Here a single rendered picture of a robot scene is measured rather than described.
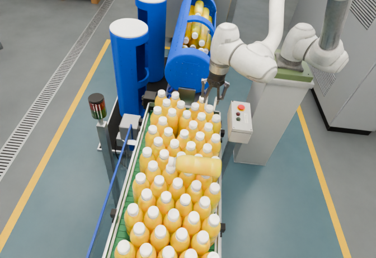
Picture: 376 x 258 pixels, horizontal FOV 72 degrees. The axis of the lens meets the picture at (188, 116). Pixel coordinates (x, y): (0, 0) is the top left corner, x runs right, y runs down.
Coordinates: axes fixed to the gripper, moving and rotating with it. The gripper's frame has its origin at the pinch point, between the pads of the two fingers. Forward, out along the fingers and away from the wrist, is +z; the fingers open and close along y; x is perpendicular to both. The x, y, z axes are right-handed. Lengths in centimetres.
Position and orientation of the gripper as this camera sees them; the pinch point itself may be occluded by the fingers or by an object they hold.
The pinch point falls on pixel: (210, 103)
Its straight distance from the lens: 129.9
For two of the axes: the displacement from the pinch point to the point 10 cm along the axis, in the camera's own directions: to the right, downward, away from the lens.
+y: -9.9, -1.4, -0.1
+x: -0.9, 7.2, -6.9
